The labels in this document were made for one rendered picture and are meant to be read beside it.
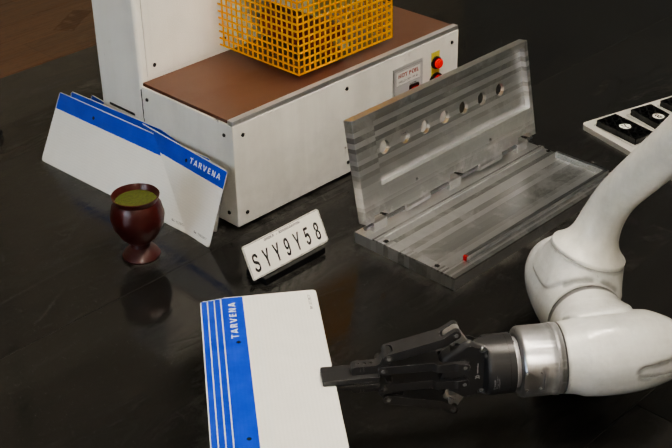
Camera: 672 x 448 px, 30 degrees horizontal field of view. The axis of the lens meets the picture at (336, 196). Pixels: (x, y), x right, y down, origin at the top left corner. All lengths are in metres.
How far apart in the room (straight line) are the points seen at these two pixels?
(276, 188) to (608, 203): 0.65
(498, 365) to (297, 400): 0.25
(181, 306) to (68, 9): 1.31
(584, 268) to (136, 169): 0.84
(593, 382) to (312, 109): 0.75
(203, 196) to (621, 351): 0.77
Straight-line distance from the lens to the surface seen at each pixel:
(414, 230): 2.00
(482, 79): 2.15
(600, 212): 1.65
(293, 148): 2.07
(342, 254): 1.98
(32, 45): 2.86
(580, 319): 1.58
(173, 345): 1.80
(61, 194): 2.21
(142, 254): 1.98
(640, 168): 1.57
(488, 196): 2.10
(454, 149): 2.10
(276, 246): 1.92
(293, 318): 1.65
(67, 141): 2.29
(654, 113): 2.43
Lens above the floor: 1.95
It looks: 29 degrees down
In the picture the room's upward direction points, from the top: 1 degrees counter-clockwise
